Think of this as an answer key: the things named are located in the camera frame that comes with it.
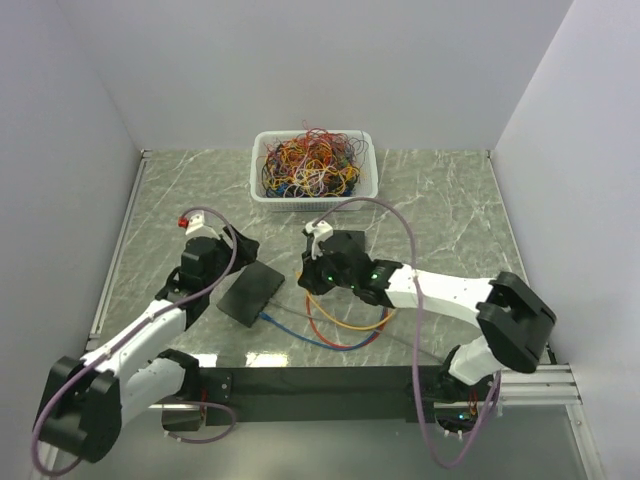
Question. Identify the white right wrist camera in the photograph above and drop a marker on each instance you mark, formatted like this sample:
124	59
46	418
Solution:
317	232

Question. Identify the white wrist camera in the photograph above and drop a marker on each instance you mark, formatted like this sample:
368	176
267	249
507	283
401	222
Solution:
317	232
198	223

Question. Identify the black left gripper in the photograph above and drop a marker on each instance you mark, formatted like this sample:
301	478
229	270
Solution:
246	251

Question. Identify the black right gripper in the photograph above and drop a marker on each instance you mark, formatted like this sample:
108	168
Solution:
310	277

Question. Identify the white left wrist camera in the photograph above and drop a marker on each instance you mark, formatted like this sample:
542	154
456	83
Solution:
198	223

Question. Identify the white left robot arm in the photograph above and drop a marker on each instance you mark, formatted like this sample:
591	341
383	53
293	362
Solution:
87	401

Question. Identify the black network switch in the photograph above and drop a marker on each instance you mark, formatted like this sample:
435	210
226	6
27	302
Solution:
357	240
247	297

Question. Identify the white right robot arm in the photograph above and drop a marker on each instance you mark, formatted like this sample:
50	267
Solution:
515	323

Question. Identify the white plastic basket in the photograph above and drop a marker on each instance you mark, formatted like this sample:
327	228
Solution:
312	170

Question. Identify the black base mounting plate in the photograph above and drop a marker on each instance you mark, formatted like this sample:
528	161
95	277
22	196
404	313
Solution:
275	394

